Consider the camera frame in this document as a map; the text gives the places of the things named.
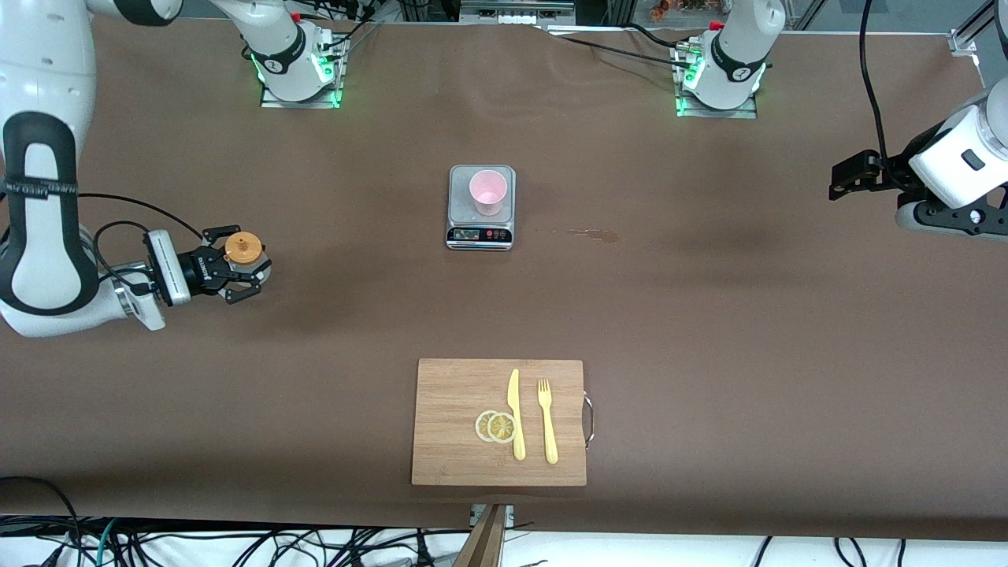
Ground clear orange-capped sauce bottle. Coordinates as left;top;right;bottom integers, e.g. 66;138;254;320
224;231;274;288

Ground pink plastic cup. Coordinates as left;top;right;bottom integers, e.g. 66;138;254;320
469;169;509;217

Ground brown table cover sheet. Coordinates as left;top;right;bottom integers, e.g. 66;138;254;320
0;14;1008;544

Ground silver digital kitchen scale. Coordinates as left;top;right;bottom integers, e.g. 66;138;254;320
446;164;517;252

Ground yellow plastic knife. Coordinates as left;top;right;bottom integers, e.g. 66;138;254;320
507;368;527;461

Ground yellow plastic fork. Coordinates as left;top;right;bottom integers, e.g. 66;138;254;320
537;378;560;465

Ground wooden strut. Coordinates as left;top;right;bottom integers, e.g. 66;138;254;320
453;504;509;567

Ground grey power strip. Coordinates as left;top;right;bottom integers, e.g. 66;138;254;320
459;0;577;26

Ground aluminium frame profile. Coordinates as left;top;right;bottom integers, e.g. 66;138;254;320
949;0;1008;56

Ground grey metal arm base plate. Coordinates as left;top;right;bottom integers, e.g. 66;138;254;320
260;75;344;109
676;87;758;120

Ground wooden board with metal handle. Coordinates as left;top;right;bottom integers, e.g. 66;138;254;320
411;358;595;487

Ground black floor cable loop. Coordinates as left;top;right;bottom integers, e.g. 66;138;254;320
0;475;83;567

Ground black cable on table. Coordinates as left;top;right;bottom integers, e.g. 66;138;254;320
535;24;694;68

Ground teal floor cable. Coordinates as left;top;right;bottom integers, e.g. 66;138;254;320
71;518;119;567

